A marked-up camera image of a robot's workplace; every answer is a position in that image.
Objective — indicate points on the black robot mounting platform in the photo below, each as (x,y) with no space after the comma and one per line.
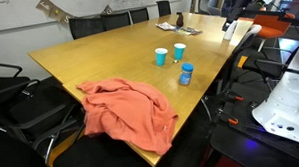
(245,146)

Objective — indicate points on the blue lidded jar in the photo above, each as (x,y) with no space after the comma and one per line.
(186,75)

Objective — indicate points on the blue plastic cup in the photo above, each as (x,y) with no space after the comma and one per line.
(161,56)
(179,51)

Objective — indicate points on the dark printed magazine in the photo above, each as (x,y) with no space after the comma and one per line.
(189,31)

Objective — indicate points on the orange chair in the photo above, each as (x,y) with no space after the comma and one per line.
(271,24)

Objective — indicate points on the white printed magazine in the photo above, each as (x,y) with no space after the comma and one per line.
(166,26)

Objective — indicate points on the black armrest office chair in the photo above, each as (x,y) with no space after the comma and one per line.
(6,85)
(40,114)

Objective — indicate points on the brown bottle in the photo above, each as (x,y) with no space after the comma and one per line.
(180,20)

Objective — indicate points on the whiteboard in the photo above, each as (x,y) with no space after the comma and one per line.
(86,4)

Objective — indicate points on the wooden conference table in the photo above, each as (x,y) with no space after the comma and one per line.
(128,54)

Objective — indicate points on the orange cloth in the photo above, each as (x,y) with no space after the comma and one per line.
(130,110)

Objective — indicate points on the brown bunting pennant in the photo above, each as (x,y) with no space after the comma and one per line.
(45,4)
(107,10)

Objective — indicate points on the foil candy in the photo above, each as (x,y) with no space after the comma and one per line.
(175,61)

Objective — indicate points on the white framed chair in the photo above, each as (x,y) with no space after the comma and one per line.
(251,33)

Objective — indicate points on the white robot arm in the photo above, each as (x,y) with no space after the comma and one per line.
(283,102)

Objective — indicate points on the white cylindrical object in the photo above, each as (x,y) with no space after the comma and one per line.
(230,30)

